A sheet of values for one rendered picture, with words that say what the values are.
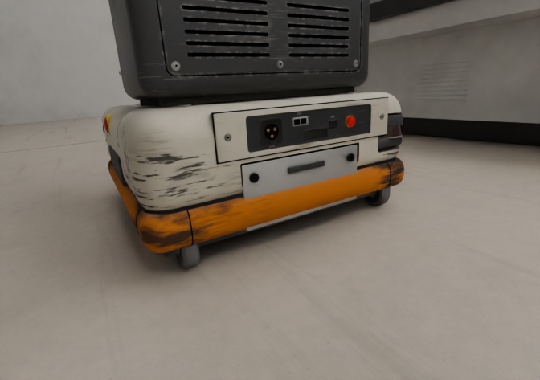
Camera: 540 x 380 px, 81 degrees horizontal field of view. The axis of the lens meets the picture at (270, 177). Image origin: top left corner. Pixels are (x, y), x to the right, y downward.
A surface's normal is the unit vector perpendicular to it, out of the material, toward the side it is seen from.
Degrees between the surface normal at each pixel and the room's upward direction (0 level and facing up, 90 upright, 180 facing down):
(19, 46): 90
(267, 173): 90
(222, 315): 0
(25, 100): 90
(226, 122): 90
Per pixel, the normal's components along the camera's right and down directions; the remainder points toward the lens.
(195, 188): 0.51, 0.20
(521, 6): -0.85, 0.18
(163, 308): -0.06, -0.96
